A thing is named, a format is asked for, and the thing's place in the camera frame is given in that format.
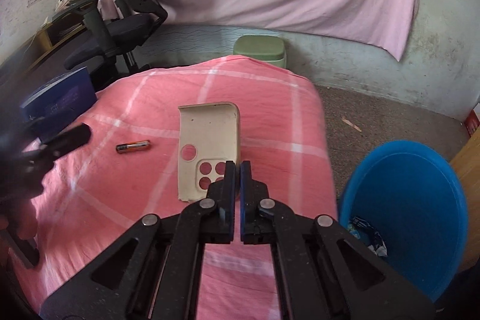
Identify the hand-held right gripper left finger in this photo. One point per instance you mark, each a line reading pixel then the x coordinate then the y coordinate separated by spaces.
pixel 231 188

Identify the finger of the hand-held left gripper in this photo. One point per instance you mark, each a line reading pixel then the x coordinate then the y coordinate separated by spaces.
pixel 71 138

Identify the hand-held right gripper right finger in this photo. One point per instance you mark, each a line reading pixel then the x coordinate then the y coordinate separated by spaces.
pixel 245 185

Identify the black orange battery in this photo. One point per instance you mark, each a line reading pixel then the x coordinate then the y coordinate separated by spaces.
pixel 133 146

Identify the beige phone case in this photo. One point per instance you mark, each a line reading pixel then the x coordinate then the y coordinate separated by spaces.
pixel 210 128

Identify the blue white wrapper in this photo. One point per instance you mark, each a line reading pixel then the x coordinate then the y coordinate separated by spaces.
pixel 369 233

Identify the blue plastic bucket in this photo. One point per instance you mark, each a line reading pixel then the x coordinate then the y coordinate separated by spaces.
pixel 405 185

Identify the person's left hand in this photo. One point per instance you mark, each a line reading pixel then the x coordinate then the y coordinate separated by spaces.
pixel 24 222

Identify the dark blue cardboard box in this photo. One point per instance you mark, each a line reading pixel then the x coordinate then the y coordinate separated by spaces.
pixel 63 95

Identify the pink checked tablecloth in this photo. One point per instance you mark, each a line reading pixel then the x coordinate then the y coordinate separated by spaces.
pixel 150 110

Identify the wooden desk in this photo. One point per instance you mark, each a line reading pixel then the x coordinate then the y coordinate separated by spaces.
pixel 48 37

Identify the wooden stick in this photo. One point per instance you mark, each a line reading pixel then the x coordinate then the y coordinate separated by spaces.
pixel 351 125

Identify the black office chair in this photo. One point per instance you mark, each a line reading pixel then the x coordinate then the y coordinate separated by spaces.
pixel 123 27

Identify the pile of papers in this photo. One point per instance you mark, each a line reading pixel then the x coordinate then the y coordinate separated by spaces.
pixel 63 4

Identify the green plastic stool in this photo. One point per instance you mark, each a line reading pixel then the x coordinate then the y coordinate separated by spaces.
pixel 258 46

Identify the wooden cabinet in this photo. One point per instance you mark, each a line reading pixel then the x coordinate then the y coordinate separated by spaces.
pixel 468 170

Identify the red box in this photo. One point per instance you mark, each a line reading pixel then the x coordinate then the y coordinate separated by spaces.
pixel 473 123

